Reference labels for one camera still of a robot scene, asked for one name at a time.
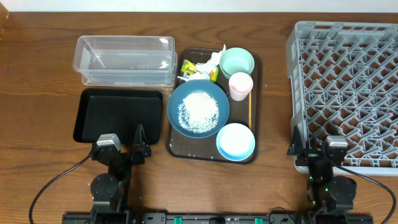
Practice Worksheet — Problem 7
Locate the white rice pile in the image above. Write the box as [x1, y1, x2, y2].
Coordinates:
[178, 92, 220, 134]

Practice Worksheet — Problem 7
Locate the dark blue plate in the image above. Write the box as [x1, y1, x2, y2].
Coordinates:
[167, 80, 230, 139]

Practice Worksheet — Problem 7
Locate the yellow green snack wrapper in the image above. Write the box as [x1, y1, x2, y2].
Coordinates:
[180, 59, 220, 83]

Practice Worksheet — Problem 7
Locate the white tissue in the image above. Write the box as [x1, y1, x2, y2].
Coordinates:
[177, 44, 228, 83]

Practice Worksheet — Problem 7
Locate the mint green bowl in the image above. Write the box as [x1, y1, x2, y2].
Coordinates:
[219, 47, 255, 79]

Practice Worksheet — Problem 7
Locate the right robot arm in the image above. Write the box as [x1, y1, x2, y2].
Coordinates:
[287, 126, 357, 222]

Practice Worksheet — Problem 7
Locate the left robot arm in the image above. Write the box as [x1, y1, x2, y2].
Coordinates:
[90, 124, 151, 223]

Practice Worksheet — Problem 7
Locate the grey dishwasher rack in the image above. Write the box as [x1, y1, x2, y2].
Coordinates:
[286, 21, 397, 176]

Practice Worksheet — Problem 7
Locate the black tray bin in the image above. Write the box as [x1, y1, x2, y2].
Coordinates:
[73, 88, 163, 145]

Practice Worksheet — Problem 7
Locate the light blue bowl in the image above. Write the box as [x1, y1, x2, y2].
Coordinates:
[216, 123, 256, 162]

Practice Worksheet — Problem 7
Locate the wooden chopstick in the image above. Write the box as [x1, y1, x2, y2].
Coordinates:
[248, 91, 252, 130]

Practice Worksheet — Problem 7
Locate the brown serving tray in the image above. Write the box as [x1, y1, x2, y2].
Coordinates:
[165, 47, 262, 165]

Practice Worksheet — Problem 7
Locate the pink cup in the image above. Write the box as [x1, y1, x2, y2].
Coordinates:
[228, 72, 254, 101]

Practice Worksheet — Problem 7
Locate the clear plastic bin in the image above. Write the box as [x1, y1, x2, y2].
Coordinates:
[73, 35, 177, 86]

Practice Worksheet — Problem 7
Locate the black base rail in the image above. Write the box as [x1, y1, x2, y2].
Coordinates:
[61, 212, 374, 224]

